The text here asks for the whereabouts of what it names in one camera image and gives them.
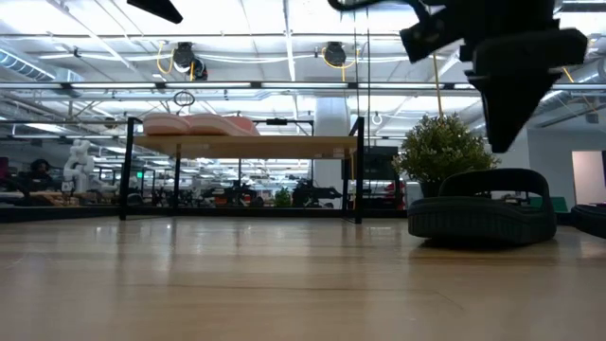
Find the yellow hanging cable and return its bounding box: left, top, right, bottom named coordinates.
left=432, top=52, right=445, bottom=119

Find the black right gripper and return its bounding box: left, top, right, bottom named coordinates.
left=411, top=0, right=588, bottom=153

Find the small green plant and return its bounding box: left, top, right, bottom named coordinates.
left=273, top=186, right=294, bottom=208

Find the ceiling cable reel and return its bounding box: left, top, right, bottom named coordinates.
left=321, top=41, right=348, bottom=68
left=171, top=41, right=209, bottom=81

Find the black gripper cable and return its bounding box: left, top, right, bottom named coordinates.
left=326, top=0, right=420, bottom=13

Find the green box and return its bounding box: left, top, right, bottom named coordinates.
left=528, top=195, right=569, bottom=214

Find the white building column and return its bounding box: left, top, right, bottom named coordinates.
left=313, top=97, right=352, bottom=190

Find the white humanoid robot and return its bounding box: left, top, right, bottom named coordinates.
left=61, top=138, right=97, bottom=194

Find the black equipment box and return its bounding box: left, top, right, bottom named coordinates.
left=341, top=145, right=400, bottom=182

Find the artificial potted plant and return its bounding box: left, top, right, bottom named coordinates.
left=391, top=112, right=502, bottom=199

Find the black aluminium table frame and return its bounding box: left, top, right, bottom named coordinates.
left=0, top=204, right=409, bottom=224

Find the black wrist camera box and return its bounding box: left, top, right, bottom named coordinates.
left=400, top=13, right=470, bottom=63

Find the person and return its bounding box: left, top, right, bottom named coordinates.
left=26, top=158, right=54, bottom=193

